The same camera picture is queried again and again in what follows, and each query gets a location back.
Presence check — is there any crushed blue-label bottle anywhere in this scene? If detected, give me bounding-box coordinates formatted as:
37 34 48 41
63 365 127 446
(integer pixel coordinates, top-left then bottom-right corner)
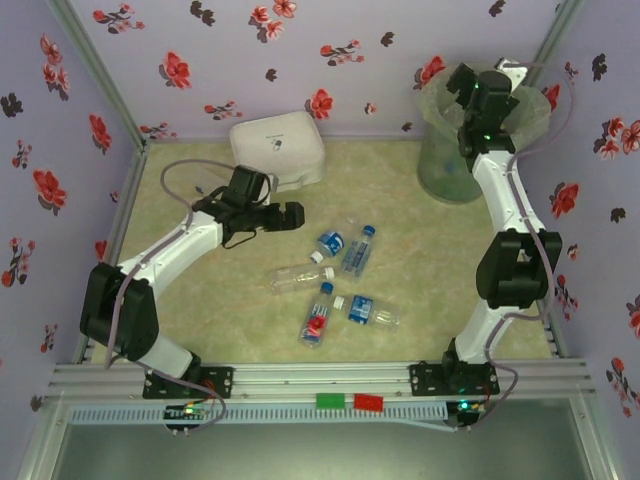
309 228 347 265

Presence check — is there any clear bottle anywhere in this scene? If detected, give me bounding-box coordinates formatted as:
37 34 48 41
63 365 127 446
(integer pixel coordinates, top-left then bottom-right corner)
269 265 337 296

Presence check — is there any soda water bottle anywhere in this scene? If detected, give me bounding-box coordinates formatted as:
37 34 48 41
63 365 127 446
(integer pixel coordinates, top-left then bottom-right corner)
339 224 377 277

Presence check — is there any red-flower bottle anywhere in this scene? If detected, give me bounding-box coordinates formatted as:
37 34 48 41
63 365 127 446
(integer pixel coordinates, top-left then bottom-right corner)
298 281 335 350

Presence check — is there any translucent bin liner bag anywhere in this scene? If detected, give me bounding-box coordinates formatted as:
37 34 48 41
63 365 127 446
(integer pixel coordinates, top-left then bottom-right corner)
413 62 557 151

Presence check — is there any green mesh bin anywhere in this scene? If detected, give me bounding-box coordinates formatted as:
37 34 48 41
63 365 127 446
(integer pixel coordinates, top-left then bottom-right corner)
413 62 557 205

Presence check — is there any white zip case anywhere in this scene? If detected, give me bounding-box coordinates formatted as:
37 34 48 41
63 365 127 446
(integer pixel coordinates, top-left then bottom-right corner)
228 110 327 194

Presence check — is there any grey metal panel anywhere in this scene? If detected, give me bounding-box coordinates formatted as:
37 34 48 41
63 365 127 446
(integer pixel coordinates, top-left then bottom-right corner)
49 422 596 480

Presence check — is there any right arm lavender cable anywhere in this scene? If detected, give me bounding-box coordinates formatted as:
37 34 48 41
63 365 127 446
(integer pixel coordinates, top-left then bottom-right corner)
452 59 574 434

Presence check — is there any arm lavender cable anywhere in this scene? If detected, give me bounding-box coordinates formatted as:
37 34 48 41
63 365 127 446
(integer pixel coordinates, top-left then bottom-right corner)
452 59 574 434
103 158 241 371

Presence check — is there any left arm lavender cable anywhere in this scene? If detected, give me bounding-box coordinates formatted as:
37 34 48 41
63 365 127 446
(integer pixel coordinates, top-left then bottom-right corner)
103 158 241 371

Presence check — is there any aluminium corner post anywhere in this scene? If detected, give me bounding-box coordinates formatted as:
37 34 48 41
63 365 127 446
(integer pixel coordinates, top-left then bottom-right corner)
522 0 586 86
45 0 149 149

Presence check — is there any aluminium side rail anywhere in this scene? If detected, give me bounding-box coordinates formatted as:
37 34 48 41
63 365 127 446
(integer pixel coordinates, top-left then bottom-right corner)
539 299 569 360
72 144 149 366

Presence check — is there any aluminium mounting rail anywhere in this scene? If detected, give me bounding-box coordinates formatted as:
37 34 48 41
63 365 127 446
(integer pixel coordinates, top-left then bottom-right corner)
49 362 596 401

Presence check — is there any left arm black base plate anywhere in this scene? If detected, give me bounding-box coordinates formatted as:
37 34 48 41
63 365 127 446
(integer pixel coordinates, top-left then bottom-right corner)
142 366 236 401

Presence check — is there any slotted cable duct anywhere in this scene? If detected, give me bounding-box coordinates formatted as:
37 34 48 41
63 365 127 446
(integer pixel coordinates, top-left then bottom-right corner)
67 402 449 426

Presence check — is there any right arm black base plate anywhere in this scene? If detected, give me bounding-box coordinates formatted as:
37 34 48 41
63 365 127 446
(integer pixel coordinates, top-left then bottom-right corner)
408 362 501 399

